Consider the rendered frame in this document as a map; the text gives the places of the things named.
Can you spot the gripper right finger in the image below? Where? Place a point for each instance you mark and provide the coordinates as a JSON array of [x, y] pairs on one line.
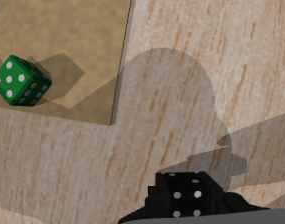
[[219, 202]]

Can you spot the tan square mat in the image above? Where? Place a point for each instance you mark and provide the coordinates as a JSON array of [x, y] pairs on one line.
[[76, 44]]

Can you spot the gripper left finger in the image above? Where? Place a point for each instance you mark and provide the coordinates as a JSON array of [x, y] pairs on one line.
[[157, 204]]

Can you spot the black die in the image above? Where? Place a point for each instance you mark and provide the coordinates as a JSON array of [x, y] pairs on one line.
[[187, 194]]

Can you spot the green die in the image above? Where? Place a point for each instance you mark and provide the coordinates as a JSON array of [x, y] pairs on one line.
[[21, 82]]

